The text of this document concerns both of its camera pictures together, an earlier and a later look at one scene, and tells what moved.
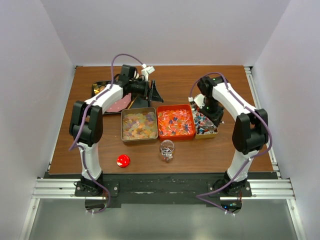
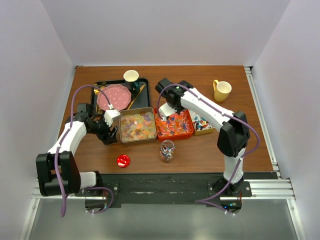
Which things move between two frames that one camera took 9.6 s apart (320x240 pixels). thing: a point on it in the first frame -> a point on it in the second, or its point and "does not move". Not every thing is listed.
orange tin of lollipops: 175,122 does not move
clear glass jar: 167,148 does not move
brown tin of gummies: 138,124 does not move
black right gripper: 216,117 -> 179,110
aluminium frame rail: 63,188 does not move
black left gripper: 151,93 -> 106,138
